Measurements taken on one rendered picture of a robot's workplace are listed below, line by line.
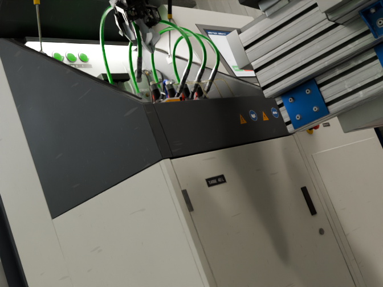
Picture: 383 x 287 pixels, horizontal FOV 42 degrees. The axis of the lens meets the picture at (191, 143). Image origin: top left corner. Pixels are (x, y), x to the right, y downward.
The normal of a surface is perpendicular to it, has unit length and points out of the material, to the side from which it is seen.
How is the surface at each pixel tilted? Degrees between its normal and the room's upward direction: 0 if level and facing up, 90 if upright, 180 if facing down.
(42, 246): 90
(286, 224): 90
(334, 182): 90
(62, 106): 90
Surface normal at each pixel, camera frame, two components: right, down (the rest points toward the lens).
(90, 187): -0.65, 0.11
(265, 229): 0.68, -0.36
